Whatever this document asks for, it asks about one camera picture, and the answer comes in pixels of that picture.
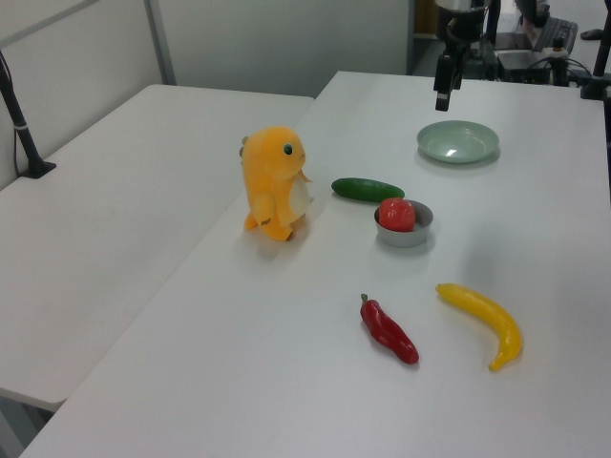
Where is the black electronics box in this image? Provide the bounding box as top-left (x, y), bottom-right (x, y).
top-left (495, 47), bottom-right (570, 86)

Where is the yellow toy banana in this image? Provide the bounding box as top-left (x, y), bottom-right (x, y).
top-left (434, 282), bottom-right (523, 372)

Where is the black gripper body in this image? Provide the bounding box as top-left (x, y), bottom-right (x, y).
top-left (442, 8), bottom-right (487, 59)

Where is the small grey metal bowl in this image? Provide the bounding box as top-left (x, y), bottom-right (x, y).
top-left (373, 198), bottom-right (435, 248)

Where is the black camera pole with base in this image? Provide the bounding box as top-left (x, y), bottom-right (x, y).
top-left (0, 50), bottom-right (57, 179)

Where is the black computer keyboard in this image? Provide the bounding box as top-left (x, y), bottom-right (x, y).
top-left (537, 16), bottom-right (579, 54)

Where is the orange plush toy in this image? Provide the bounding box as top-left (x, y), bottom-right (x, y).
top-left (238, 125), bottom-right (315, 243)

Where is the red toy apple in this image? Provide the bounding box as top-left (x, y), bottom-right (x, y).
top-left (378, 197), bottom-right (417, 234)

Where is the green toy cucumber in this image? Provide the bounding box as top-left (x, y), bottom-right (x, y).
top-left (331, 177), bottom-right (406, 204)

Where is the pale green plastic plate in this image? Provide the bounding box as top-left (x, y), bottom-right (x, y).
top-left (415, 119), bottom-right (500, 165)

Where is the red toy chili pepper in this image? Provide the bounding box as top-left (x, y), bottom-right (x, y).
top-left (359, 293), bottom-right (420, 366)

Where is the black stand with clamp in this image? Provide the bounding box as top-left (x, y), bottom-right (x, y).
top-left (579, 0), bottom-right (611, 101)

